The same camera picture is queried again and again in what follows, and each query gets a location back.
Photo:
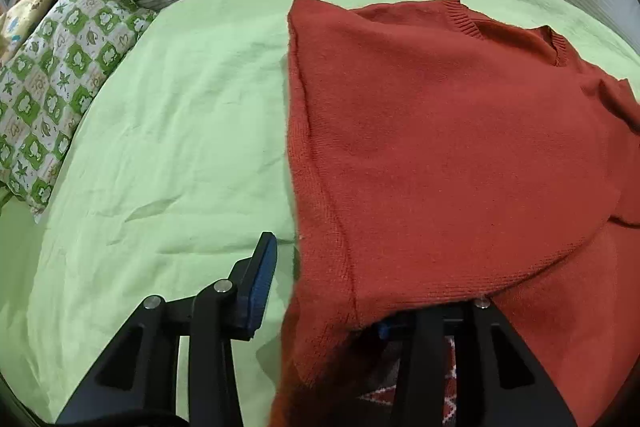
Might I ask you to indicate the light green bed sheet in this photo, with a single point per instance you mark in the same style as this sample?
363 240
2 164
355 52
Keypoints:
175 170

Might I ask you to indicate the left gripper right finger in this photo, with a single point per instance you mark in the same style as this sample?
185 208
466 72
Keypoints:
461 364

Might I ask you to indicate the red knit sweater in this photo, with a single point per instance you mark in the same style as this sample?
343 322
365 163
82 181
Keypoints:
438 155

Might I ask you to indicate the green white patterned pillow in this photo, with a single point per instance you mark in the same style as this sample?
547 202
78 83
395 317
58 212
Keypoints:
49 84

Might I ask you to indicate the yellow floral pillow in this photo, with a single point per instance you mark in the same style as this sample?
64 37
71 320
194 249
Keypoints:
19 23

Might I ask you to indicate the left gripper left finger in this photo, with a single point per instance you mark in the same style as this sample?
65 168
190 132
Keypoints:
170 363

